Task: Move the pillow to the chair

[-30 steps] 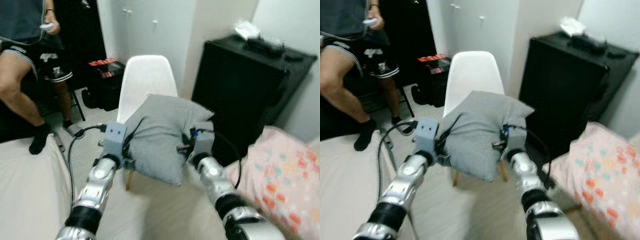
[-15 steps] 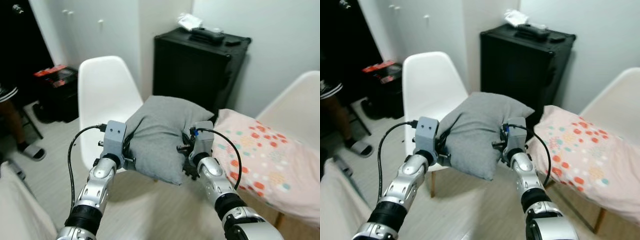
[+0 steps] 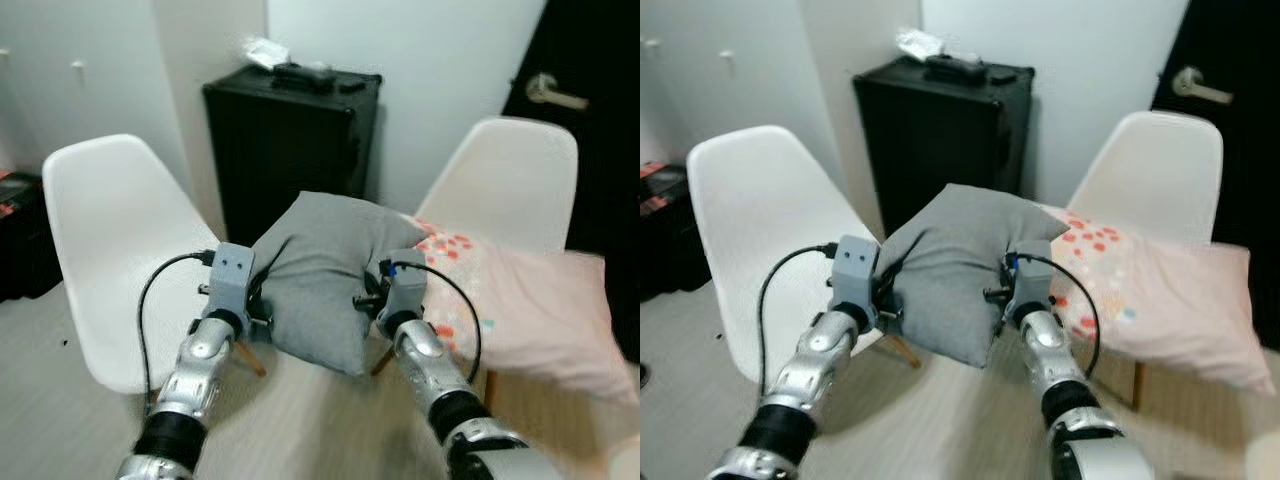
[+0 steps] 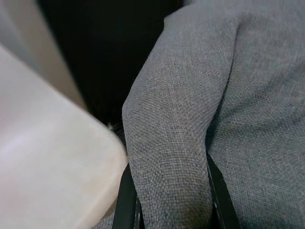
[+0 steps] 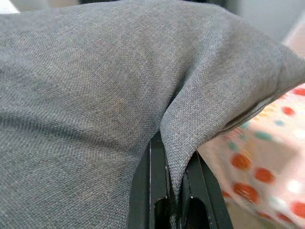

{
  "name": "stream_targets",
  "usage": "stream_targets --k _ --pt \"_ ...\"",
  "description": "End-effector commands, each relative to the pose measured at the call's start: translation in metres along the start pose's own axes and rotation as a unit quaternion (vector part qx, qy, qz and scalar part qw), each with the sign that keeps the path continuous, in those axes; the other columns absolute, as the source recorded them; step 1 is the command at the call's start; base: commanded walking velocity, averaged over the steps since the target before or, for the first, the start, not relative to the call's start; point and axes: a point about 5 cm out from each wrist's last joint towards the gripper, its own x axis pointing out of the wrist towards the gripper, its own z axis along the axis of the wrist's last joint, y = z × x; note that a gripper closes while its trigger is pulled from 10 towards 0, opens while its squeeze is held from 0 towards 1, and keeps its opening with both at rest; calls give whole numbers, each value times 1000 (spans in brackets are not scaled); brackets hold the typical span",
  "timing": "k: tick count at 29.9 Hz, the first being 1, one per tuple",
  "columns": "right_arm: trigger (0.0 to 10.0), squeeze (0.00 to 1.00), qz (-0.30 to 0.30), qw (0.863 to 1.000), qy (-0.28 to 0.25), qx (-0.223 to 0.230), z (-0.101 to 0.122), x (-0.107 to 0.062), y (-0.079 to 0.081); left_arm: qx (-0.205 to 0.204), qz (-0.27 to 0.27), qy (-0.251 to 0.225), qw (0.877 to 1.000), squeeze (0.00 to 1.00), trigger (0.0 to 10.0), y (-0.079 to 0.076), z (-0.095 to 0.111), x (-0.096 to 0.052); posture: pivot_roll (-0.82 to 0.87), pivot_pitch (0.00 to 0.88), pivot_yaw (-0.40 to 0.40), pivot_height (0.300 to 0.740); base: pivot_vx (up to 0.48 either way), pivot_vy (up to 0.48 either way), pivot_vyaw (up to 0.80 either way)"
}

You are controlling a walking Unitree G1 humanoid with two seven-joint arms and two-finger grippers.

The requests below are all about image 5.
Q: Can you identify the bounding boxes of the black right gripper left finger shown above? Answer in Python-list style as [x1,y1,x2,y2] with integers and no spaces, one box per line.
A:
[127,132,176,229]

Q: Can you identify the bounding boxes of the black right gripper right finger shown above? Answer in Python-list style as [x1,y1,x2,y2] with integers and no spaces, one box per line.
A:
[180,150,235,229]

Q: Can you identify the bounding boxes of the grey fabric pillow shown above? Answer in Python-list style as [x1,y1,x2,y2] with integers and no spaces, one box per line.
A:
[0,0,305,229]

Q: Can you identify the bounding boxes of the white polka dot cloth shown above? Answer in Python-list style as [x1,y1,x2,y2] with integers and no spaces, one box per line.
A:
[197,83,305,229]

